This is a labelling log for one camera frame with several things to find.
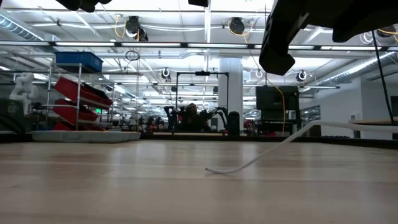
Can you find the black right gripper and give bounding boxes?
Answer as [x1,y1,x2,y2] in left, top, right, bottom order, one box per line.
[259,0,312,76]

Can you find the white cord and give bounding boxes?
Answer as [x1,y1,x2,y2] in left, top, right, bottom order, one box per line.
[205,120,398,175]

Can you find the thin vertical pole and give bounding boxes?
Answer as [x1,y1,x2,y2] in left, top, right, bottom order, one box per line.
[264,4,267,86]

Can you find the black equipment cabinet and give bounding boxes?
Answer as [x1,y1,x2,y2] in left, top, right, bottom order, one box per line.
[255,85,301,137]

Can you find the white building pillar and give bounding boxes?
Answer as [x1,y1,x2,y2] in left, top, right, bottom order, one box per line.
[218,57,244,131]

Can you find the dark glass door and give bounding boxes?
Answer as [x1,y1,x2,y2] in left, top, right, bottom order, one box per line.
[300,105,322,138]

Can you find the black cylindrical bin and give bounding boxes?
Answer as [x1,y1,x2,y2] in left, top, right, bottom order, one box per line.
[228,111,241,136]

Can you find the person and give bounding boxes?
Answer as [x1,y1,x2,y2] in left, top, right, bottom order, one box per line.
[183,103,213,133]

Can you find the black rig strut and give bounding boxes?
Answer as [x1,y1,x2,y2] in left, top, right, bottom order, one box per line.
[371,39,396,125]

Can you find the wooden desk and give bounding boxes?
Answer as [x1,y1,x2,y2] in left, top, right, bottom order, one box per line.
[348,116,398,140]

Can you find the blue plastic bin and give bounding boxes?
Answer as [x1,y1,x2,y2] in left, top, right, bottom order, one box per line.
[55,51,104,73]

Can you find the metal shelf rack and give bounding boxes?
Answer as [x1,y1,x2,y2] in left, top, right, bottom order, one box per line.
[40,62,116,131]

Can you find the red shelf bin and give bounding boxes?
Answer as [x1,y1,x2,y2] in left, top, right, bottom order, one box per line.
[52,121,106,132]
[54,77,114,107]
[52,98,100,125]

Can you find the grey open tool case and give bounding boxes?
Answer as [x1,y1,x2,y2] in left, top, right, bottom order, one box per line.
[30,130,141,144]

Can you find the black ceiling cable reel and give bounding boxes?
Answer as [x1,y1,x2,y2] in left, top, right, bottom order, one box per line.
[125,15,149,42]
[376,28,398,38]
[228,16,247,35]

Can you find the yellow hanging cord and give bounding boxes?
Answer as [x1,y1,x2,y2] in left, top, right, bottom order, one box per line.
[228,21,287,134]

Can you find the black gantry frame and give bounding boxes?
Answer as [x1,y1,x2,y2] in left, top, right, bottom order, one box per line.
[175,70,230,108]

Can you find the hanging coiled black cable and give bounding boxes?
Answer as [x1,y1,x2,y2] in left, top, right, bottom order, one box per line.
[125,49,141,62]

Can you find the silver air duct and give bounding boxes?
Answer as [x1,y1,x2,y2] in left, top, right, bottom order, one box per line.
[0,14,44,42]
[317,51,398,85]

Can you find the long ceiling light rail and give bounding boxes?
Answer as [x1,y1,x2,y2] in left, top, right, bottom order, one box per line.
[0,40,398,52]

